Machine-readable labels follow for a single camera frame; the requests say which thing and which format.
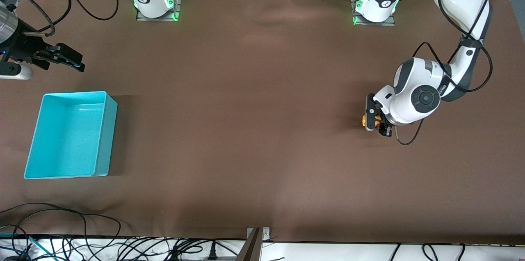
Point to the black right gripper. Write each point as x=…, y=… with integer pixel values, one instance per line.
x=22, y=46

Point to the yellow beetle toy car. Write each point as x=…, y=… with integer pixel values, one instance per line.
x=364, y=121

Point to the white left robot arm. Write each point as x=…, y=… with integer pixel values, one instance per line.
x=404, y=109

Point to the turquoise plastic bin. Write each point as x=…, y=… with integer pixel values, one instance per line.
x=65, y=138

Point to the black power plug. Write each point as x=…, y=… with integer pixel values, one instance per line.
x=212, y=252

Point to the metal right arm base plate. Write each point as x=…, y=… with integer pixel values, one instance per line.
x=142, y=17

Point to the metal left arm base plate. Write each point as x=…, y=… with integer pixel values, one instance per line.
x=389, y=23

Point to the metal bracket with dark post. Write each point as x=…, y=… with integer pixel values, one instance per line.
x=252, y=248

